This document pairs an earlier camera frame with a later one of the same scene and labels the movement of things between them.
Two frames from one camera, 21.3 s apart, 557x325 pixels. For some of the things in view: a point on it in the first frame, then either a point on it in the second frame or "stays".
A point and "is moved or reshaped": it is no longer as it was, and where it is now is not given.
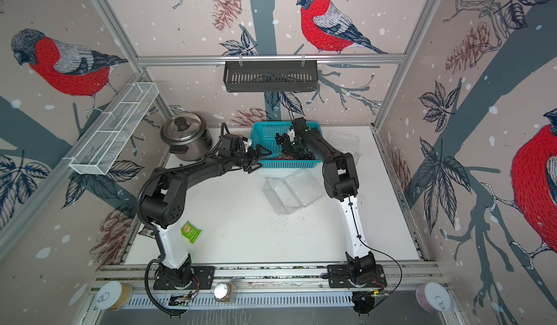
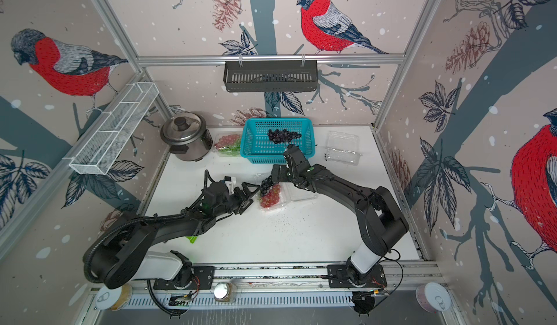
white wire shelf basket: (106, 143) stays
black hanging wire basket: (268, 76) stays
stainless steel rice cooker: (188, 135) stays
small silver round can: (223, 291) stays
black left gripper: (258, 153) -> (244, 186)
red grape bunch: (288, 155) is moved or reshaped
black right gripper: (289, 142) -> (275, 171)
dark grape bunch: (305, 155) -> (266, 183)
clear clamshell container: (345, 143) stays
